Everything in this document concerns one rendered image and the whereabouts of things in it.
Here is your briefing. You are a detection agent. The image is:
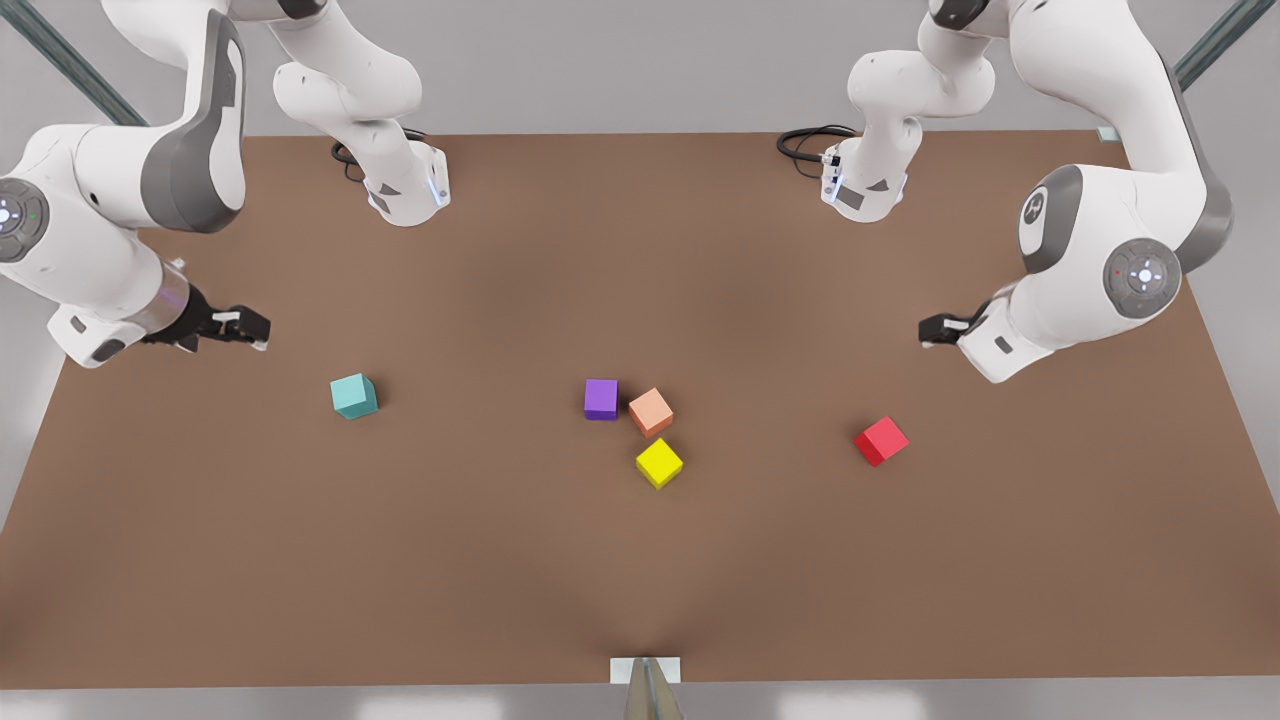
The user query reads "red wooden cube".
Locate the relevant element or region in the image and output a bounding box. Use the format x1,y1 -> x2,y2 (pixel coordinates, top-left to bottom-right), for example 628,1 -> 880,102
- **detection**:
854,416 -> 910,468

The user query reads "teal wooden cube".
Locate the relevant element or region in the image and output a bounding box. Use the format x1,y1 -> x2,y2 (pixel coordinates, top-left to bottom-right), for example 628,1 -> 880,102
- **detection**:
330,373 -> 380,421

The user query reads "orange wooden cube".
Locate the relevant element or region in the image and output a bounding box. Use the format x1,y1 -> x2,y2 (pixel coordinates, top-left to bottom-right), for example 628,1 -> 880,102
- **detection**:
628,387 -> 675,439

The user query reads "yellow wooden cube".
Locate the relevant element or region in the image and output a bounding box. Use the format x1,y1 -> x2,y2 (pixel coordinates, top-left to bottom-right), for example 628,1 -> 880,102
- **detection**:
635,437 -> 685,491

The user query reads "black cable loop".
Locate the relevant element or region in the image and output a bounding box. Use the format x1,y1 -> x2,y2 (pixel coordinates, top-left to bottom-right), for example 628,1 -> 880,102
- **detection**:
777,125 -> 861,181
331,128 -> 430,184

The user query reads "silver frame post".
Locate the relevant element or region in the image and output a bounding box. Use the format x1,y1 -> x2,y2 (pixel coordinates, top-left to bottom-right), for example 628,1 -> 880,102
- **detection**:
1172,0 -> 1277,93
624,658 -> 685,720
0,0 -> 149,128

